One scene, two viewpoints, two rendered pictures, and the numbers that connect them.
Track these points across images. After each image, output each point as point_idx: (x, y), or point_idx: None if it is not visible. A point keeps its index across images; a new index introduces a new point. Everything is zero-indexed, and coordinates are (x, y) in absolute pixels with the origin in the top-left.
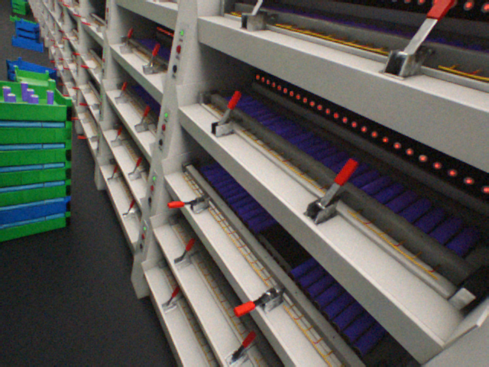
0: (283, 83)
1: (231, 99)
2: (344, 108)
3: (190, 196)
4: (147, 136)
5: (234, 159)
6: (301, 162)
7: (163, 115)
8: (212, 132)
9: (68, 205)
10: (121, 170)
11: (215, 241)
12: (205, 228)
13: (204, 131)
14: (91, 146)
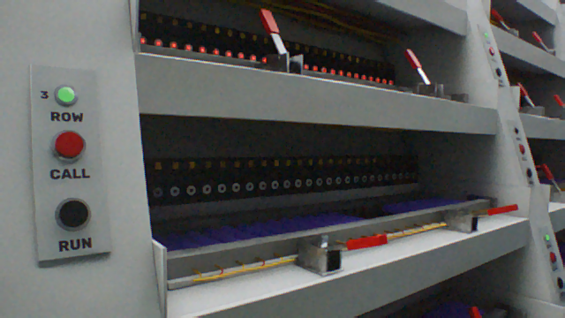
0: (196, 40)
1: (269, 20)
2: (292, 54)
3: (279, 278)
4: None
5: (362, 87)
6: (361, 84)
7: (21, 111)
8: (288, 72)
9: None
10: None
11: (401, 253)
12: (380, 261)
13: (279, 72)
14: None
